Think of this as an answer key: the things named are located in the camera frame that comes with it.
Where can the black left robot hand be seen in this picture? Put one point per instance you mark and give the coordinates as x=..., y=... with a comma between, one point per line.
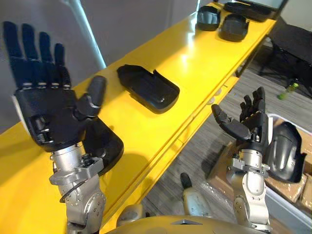
x=46, y=107

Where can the black folding chair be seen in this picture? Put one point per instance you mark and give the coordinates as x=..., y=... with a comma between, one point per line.
x=291, y=51

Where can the silver robot leg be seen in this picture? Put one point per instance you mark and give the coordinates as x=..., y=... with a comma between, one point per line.
x=195, y=197
x=130, y=214

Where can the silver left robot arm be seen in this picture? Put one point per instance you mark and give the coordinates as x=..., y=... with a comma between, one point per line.
x=80, y=185

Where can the yellow metal shelf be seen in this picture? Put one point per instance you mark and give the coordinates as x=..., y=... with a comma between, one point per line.
x=146, y=109

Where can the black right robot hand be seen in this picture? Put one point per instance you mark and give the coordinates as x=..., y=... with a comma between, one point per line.
x=248, y=122

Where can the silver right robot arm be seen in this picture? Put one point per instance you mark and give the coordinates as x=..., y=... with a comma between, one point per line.
x=251, y=187

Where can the white plastic box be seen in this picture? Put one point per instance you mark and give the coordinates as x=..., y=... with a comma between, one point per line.
x=290, y=195

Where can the green bottle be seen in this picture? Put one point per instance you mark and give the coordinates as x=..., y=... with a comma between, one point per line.
x=288, y=90

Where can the silver robot torso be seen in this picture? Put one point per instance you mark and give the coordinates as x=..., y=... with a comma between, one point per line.
x=180, y=225

